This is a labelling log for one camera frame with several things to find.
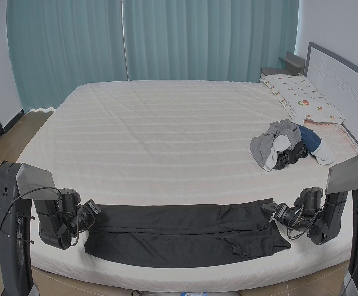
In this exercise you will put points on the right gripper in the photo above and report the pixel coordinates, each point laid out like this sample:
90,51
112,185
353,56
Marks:
288,217

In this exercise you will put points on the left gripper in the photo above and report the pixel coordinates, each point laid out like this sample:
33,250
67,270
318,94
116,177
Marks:
89,214

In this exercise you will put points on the black T-shirt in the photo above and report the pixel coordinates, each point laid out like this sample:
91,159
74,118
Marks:
172,230

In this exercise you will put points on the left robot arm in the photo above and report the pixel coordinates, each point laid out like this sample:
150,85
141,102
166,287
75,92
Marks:
35,180

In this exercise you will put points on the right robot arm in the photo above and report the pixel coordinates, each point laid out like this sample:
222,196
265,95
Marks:
348,173

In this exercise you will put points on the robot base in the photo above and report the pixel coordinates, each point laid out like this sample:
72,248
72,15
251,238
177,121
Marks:
194,294

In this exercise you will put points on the pile of clothes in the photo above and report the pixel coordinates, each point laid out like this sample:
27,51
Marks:
266,148

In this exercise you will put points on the bed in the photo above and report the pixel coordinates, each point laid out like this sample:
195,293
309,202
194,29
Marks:
166,128

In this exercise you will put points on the white printed pillow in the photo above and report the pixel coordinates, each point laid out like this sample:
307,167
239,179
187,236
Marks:
302,99

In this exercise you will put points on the grey bedside table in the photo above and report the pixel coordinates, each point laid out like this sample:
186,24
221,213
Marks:
289,61

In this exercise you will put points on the blue-green curtain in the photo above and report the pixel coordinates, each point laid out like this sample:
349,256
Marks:
209,29
65,35

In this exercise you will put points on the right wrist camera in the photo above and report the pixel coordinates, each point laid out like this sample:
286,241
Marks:
298,203

